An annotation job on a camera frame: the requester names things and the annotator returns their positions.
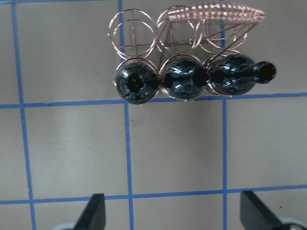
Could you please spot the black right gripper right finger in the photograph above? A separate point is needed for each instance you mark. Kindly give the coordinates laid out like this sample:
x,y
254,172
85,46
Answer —
x,y
255,215

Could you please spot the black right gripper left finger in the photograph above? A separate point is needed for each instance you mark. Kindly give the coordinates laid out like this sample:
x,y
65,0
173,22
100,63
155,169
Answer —
x,y
93,216

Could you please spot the copper wire wine basket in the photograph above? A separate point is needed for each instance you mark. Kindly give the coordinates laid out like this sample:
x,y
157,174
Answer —
x,y
207,31

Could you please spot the dark wine bottle right slot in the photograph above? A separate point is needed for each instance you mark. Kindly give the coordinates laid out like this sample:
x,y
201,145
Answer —
x,y
237,74

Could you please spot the dark wine bottle left slot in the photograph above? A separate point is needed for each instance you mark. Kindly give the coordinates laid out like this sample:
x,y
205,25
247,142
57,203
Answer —
x,y
184,77

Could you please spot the dark wine bottle slot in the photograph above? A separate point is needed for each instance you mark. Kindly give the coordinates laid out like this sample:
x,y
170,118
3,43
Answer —
x,y
237,74
184,77

